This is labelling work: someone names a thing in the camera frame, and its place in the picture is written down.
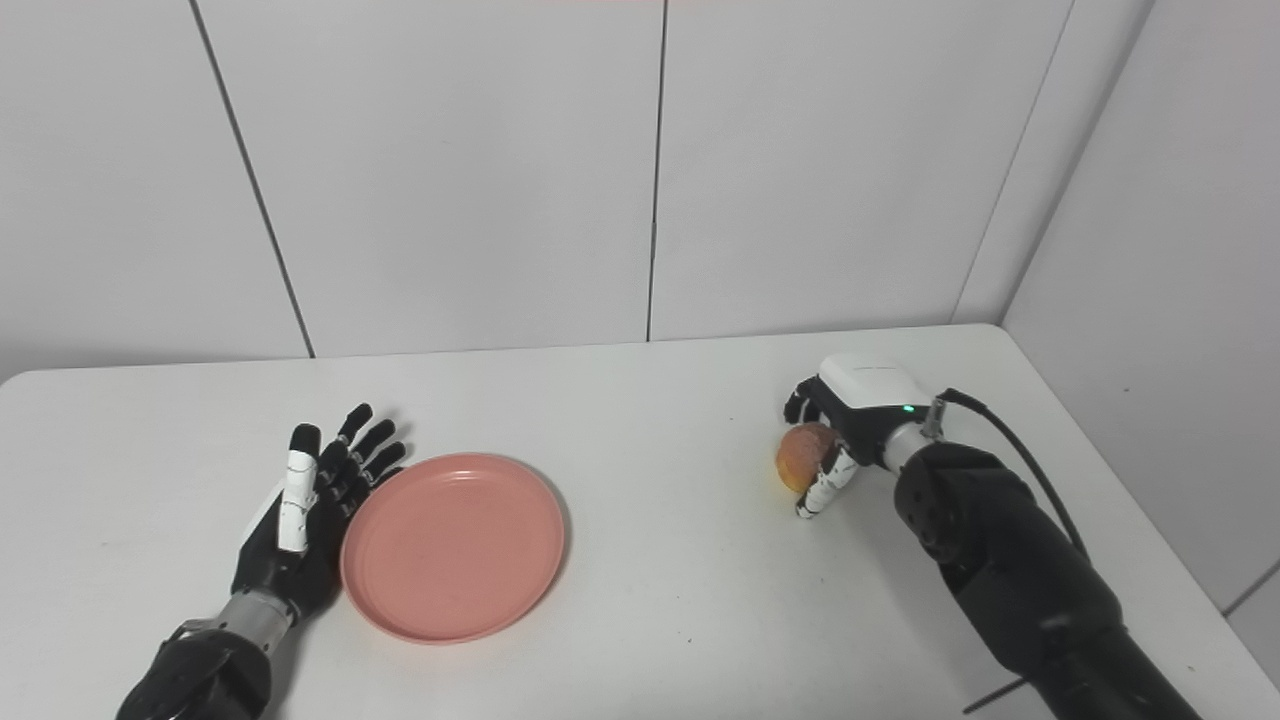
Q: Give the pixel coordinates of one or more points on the orange cream puff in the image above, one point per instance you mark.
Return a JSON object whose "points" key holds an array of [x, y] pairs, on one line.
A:
{"points": [[800, 455]]}

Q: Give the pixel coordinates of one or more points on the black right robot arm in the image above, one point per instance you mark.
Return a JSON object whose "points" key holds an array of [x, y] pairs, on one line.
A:
{"points": [[1020, 570]]}

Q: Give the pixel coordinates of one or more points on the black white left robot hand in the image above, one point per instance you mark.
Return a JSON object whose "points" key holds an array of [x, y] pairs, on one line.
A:
{"points": [[290, 540]]}

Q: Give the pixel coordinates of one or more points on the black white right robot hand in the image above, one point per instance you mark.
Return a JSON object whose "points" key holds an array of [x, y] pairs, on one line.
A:
{"points": [[870, 400]]}

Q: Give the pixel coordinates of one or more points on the pink round plate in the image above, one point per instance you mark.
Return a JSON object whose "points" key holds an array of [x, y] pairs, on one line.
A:
{"points": [[455, 550]]}

